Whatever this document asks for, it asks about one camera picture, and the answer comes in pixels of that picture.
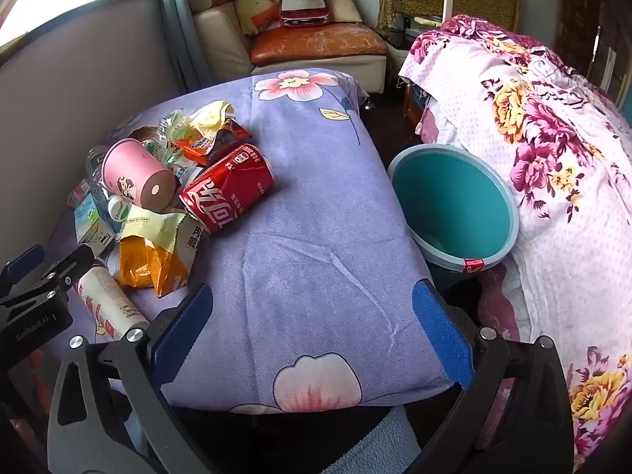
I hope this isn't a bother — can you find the white bottle with red print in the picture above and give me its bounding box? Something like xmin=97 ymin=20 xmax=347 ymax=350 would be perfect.
xmin=76 ymin=264 xmax=151 ymax=341

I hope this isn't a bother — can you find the beige pillow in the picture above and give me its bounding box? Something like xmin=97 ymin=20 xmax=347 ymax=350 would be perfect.
xmin=328 ymin=0 xmax=363 ymax=24

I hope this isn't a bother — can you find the cream leather sofa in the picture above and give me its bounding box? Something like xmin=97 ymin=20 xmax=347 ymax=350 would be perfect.
xmin=186 ymin=0 xmax=388 ymax=94

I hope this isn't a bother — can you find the grey headboard panel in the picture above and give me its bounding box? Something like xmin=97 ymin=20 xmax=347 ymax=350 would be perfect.
xmin=0 ymin=0 xmax=186 ymax=267

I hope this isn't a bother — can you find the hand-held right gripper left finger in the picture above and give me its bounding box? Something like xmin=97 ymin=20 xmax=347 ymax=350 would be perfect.
xmin=47 ymin=284 xmax=218 ymax=474

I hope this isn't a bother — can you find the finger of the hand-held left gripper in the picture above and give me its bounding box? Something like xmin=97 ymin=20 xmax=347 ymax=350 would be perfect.
xmin=27 ymin=246 xmax=97 ymax=303
xmin=0 ymin=244 xmax=47 ymax=288

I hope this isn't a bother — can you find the blue fleece cloth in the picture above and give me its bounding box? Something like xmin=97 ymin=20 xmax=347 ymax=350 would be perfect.
xmin=323 ymin=405 xmax=425 ymax=474

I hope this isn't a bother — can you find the window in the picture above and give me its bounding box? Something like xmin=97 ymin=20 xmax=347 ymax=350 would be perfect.
xmin=0 ymin=0 xmax=114 ymax=50

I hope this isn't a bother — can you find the blue grey curtain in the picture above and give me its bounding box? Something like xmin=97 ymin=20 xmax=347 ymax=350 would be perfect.
xmin=148 ymin=0 xmax=213 ymax=92

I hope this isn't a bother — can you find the green white clear wrapper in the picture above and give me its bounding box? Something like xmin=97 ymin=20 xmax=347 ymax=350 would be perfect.
xmin=143 ymin=109 xmax=198 ymax=179

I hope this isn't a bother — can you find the pink paper cup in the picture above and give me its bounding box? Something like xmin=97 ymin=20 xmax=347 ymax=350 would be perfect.
xmin=101 ymin=138 xmax=177 ymax=211

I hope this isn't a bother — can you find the purple floral blanket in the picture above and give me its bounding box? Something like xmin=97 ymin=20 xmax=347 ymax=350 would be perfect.
xmin=42 ymin=70 xmax=462 ymax=414

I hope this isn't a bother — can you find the clear plastic water bottle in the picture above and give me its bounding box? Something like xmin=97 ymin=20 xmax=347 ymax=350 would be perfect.
xmin=85 ymin=144 xmax=139 ymax=235

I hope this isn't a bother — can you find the teal plastic bin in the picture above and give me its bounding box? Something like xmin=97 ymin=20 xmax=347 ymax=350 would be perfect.
xmin=387 ymin=143 xmax=520 ymax=273

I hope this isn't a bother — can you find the orange seat cushion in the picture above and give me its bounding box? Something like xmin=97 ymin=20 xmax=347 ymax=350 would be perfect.
xmin=248 ymin=22 xmax=389 ymax=66

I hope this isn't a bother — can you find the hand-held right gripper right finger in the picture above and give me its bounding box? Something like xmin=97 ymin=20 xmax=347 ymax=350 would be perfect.
xmin=411 ymin=280 xmax=576 ymax=474

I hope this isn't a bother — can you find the green white drink carton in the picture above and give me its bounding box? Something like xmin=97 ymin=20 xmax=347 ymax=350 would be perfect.
xmin=74 ymin=192 xmax=117 ymax=248

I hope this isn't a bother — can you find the orange yellow snack packet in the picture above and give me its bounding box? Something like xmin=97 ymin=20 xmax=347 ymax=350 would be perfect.
xmin=106 ymin=210 xmax=201 ymax=298

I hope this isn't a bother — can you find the red soda can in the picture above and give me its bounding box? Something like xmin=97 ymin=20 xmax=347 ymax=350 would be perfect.
xmin=179 ymin=143 xmax=275 ymax=236

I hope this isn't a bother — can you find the pink floral bedsheet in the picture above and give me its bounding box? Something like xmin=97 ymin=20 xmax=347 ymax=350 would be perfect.
xmin=397 ymin=14 xmax=632 ymax=472

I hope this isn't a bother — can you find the yellow wrapper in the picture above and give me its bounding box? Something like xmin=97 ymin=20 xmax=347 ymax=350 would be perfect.
xmin=175 ymin=100 xmax=237 ymax=145

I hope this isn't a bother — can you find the brown round lid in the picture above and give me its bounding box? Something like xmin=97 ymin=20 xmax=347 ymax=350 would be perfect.
xmin=126 ymin=125 xmax=159 ymax=145

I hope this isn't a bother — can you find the dark wooden cabinet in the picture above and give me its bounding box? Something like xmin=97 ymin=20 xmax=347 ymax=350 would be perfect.
xmin=553 ymin=0 xmax=623 ymax=104

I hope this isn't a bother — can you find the yellow cartoon pillow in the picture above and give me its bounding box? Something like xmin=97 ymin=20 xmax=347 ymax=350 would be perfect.
xmin=234 ymin=0 xmax=284 ymax=36

